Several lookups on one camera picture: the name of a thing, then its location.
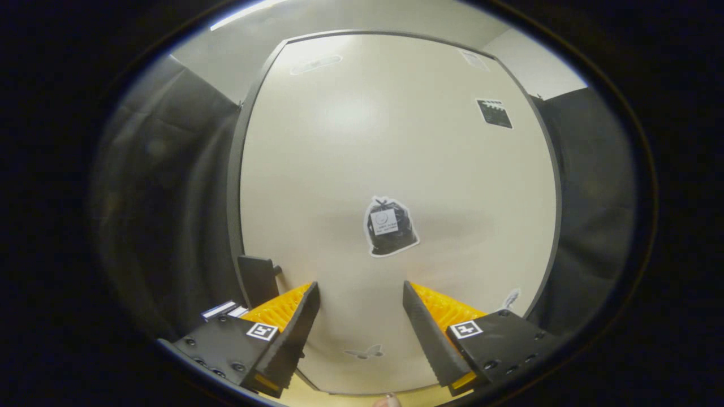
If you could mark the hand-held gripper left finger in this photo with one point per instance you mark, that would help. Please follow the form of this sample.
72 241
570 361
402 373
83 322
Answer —
294 333

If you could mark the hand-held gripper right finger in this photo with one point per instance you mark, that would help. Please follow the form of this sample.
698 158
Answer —
427 333

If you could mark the grey shoe cabinet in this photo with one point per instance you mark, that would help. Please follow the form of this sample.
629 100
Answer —
233 198

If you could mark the white shoe cabinet door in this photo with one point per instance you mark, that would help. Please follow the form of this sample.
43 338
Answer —
350 158

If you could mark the small white printed box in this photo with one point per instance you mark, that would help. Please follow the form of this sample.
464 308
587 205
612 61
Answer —
240 311
220 309

